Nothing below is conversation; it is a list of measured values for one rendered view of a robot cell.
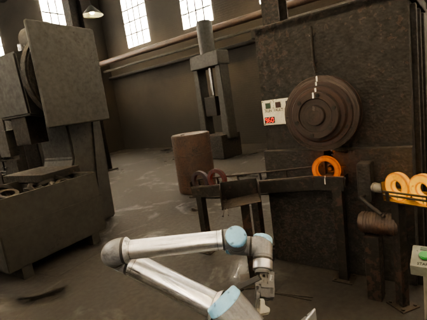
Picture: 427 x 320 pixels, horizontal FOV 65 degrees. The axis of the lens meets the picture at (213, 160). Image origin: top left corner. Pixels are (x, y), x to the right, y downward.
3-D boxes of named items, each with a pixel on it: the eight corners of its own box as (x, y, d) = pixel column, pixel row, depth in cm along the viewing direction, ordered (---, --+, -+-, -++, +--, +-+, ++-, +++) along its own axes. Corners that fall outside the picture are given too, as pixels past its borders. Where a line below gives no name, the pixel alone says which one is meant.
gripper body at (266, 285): (274, 298, 140) (274, 269, 147) (253, 296, 141) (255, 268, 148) (272, 302, 146) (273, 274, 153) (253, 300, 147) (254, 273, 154)
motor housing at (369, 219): (366, 287, 210) (361, 207, 201) (406, 296, 196) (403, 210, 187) (361, 299, 200) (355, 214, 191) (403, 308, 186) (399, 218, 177)
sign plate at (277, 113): (265, 125, 249) (262, 101, 246) (298, 122, 233) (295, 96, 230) (264, 125, 247) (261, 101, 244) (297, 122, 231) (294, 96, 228)
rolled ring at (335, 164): (338, 155, 208) (340, 155, 210) (310, 156, 219) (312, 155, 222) (340, 184, 211) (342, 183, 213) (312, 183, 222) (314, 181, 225)
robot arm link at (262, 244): (251, 238, 165) (272, 239, 163) (250, 263, 158) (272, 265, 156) (252, 230, 157) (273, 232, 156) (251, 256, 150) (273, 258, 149)
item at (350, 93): (291, 150, 231) (285, 81, 223) (364, 148, 202) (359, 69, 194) (288, 152, 226) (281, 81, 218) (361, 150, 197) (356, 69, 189)
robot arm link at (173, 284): (246, 343, 133) (94, 264, 153) (246, 342, 148) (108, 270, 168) (260, 306, 138) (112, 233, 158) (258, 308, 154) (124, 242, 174)
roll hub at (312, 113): (298, 138, 216) (293, 94, 211) (342, 136, 199) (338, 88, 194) (294, 140, 211) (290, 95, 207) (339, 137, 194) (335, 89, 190)
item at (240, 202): (232, 275, 247) (219, 182, 235) (267, 272, 246) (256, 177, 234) (232, 291, 227) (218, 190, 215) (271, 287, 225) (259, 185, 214)
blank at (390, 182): (387, 171, 185) (382, 171, 184) (411, 172, 170) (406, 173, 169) (391, 198, 186) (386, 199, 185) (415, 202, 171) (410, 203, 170)
